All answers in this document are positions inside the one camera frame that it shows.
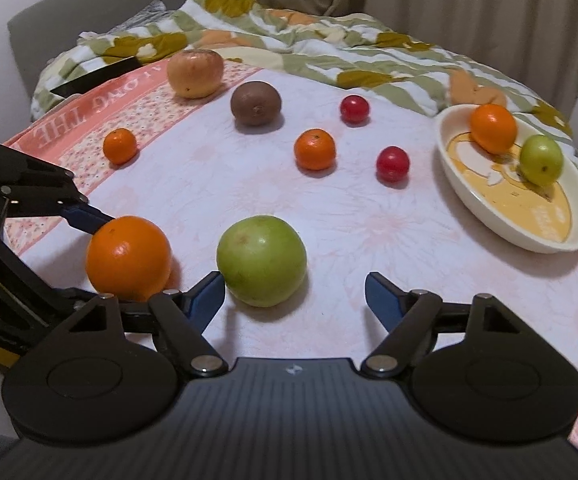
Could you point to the beige curtain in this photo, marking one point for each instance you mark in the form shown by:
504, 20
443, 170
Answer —
469, 10

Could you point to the large orange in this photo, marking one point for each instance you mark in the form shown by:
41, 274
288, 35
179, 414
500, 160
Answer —
129, 257
494, 127

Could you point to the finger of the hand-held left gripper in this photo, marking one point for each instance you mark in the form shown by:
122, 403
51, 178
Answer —
44, 292
86, 217

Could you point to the large green apple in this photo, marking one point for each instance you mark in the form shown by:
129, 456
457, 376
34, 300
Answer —
262, 260

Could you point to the small green apple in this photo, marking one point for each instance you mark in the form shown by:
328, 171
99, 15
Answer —
541, 158

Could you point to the grey patterned cloth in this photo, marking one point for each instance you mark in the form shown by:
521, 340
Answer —
146, 12

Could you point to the brown kiwi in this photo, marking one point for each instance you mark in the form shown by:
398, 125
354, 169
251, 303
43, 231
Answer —
256, 103

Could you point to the red cherry tomato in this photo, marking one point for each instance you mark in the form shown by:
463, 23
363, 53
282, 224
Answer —
354, 109
393, 163

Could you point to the cream oval bowl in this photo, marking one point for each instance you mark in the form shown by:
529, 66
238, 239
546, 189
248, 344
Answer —
514, 215

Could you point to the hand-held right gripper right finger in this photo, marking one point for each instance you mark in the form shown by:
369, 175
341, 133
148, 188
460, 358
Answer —
381, 297

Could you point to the striped floral blanket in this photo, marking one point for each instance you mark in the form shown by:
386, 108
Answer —
319, 55

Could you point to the grey sofa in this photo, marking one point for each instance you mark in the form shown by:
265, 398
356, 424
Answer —
69, 15

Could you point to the small mandarin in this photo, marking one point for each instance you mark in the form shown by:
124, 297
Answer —
120, 146
315, 149

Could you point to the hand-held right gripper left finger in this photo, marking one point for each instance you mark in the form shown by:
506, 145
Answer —
211, 297

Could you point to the yellow-pink apple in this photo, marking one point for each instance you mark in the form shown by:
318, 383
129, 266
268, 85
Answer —
195, 73

